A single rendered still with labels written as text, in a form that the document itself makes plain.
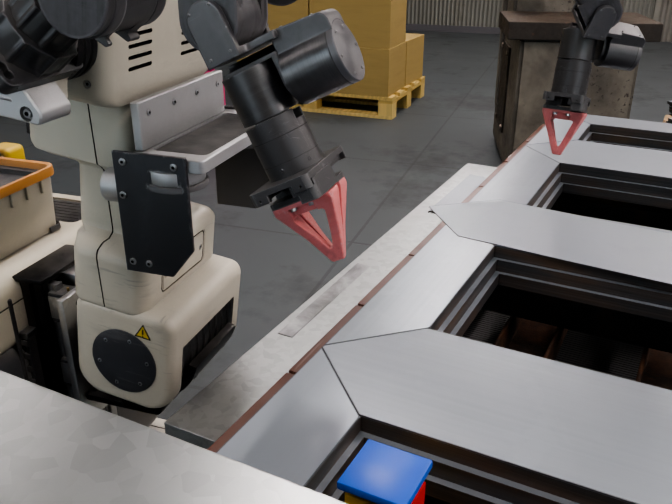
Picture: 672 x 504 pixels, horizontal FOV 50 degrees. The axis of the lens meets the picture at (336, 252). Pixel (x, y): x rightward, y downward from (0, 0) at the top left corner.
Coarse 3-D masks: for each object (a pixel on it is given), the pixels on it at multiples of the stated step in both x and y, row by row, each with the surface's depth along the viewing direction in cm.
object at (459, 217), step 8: (496, 200) 120; (448, 208) 117; (456, 208) 117; (464, 208) 117; (472, 208) 117; (480, 208) 117; (488, 208) 117; (440, 216) 114; (448, 216) 114; (456, 216) 114; (464, 216) 114; (472, 216) 114; (480, 216) 114; (448, 224) 111; (456, 224) 111; (464, 224) 111; (456, 232) 108
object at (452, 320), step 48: (624, 144) 164; (576, 192) 139; (624, 192) 135; (480, 288) 98; (528, 288) 102; (576, 288) 99; (624, 288) 97; (384, 432) 68; (336, 480) 64; (432, 480) 65; (480, 480) 63; (528, 480) 62
